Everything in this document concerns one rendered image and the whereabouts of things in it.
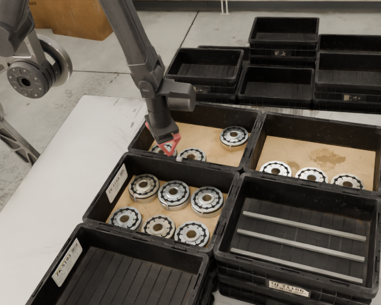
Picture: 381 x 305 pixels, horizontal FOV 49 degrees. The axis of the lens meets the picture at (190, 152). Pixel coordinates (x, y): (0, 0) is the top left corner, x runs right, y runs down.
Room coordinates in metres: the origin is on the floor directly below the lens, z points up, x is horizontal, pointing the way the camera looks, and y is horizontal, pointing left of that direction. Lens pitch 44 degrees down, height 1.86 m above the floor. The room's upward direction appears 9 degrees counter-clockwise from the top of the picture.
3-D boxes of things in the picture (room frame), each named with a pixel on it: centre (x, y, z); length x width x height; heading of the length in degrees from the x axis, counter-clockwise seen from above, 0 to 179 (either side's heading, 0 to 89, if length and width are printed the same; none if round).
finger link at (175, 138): (0.86, 0.06, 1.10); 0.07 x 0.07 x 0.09; 18
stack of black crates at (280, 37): (2.27, -0.68, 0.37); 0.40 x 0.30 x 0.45; 69
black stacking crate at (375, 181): (0.91, -0.39, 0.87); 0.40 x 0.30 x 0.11; 64
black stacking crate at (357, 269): (0.64, -0.26, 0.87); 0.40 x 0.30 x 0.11; 64
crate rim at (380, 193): (0.91, -0.39, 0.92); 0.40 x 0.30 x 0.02; 64
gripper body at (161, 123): (0.88, 0.07, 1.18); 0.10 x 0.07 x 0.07; 18
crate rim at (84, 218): (0.82, 0.10, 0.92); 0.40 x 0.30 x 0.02; 64
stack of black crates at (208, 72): (2.04, -0.16, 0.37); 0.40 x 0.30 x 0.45; 69
